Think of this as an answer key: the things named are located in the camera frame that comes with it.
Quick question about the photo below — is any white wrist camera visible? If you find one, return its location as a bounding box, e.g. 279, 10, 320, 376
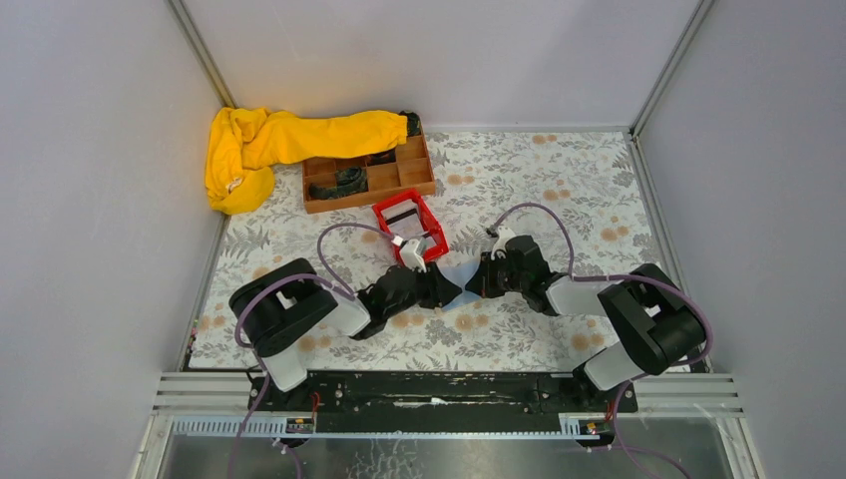
486, 226, 517, 260
391, 236, 427, 272

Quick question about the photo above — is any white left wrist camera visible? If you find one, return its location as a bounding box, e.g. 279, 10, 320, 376
391, 236, 427, 272

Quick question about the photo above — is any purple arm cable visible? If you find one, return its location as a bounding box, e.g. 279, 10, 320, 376
225, 223, 406, 479
485, 202, 715, 479

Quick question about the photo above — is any dark strap in tray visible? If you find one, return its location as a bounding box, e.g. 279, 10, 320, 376
307, 165, 370, 202

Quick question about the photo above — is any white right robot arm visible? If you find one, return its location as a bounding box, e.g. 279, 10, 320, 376
465, 235, 710, 395

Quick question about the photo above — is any red plastic bin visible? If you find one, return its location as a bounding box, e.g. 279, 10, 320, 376
372, 190, 449, 263

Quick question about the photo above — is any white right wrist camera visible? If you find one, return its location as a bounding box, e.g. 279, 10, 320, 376
486, 226, 517, 260

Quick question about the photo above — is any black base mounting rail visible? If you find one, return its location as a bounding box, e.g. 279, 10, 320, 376
247, 370, 638, 434

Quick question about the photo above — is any yellow cloth garment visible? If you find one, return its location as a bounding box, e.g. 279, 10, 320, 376
205, 108, 420, 216

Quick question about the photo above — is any wooden compartment tray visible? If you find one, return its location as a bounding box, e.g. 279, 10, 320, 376
302, 132, 437, 214

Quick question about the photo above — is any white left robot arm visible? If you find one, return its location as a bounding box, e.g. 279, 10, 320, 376
228, 258, 464, 392

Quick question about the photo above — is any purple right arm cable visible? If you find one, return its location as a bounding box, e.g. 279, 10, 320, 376
485, 202, 715, 479

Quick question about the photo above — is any beige card holder wallet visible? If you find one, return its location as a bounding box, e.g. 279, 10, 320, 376
440, 258, 482, 312

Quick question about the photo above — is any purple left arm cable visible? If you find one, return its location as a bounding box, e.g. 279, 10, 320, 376
225, 223, 406, 479

